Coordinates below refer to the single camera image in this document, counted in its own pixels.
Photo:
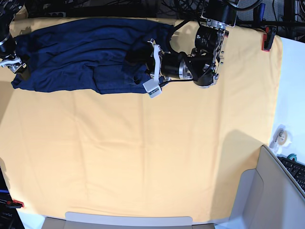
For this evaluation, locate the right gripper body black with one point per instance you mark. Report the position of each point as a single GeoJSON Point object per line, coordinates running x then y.
{"type": "Point", "coordinates": [14, 63]}

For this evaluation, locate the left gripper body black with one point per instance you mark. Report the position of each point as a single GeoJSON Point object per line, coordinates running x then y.
{"type": "Point", "coordinates": [164, 64]}

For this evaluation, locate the navy blue long-sleeve shirt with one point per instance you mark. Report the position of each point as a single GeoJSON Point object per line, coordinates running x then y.
{"type": "Point", "coordinates": [88, 54]}

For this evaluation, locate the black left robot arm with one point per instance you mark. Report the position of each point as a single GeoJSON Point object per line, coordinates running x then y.
{"type": "Point", "coordinates": [201, 65]}

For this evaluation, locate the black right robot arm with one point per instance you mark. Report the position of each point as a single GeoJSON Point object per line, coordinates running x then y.
{"type": "Point", "coordinates": [8, 10]}

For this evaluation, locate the yellow table cloth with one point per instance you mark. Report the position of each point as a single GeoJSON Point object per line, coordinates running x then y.
{"type": "Point", "coordinates": [180, 154]}

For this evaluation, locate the red clamp top right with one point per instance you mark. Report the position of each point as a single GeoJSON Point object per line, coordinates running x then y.
{"type": "Point", "coordinates": [268, 38]}

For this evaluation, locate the red clamp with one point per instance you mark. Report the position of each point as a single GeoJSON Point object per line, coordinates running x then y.
{"type": "Point", "coordinates": [14, 204]}
{"type": "Point", "coordinates": [268, 38]}

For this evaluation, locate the red clamp bottom left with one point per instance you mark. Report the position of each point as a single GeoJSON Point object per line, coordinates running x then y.
{"type": "Point", "coordinates": [14, 204]}

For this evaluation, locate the clear tape dispenser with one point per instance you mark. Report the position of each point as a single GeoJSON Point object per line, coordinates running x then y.
{"type": "Point", "coordinates": [281, 139]}

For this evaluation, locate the grey cardboard box bottom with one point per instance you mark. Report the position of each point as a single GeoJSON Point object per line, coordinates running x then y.
{"type": "Point", "coordinates": [74, 220]}

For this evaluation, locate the grey cardboard box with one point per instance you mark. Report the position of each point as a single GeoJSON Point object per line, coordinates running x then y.
{"type": "Point", "coordinates": [74, 220]}
{"type": "Point", "coordinates": [268, 197]}

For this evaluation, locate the green tape roll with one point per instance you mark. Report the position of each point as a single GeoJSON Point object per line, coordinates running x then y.
{"type": "Point", "coordinates": [292, 157]}

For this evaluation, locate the grey cardboard box right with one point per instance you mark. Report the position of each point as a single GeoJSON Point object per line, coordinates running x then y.
{"type": "Point", "coordinates": [268, 197]}

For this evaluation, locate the black keyboard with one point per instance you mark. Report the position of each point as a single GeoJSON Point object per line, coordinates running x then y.
{"type": "Point", "coordinates": [295, 173]}

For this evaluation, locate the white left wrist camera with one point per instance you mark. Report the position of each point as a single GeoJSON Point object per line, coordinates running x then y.
{"type": "Point", "coordinates": [152, 90]}

